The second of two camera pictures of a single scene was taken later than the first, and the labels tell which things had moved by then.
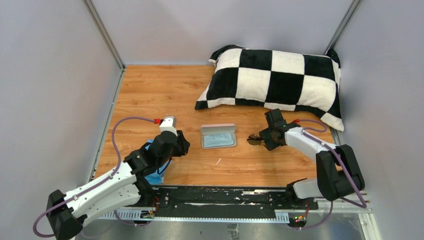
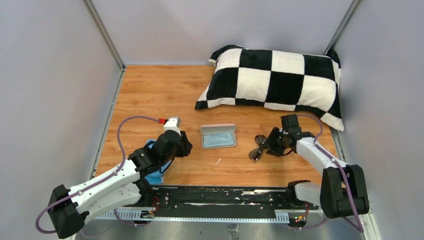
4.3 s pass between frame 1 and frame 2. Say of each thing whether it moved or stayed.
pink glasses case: stayed
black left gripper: stayed
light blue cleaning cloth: stayed
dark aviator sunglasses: moved
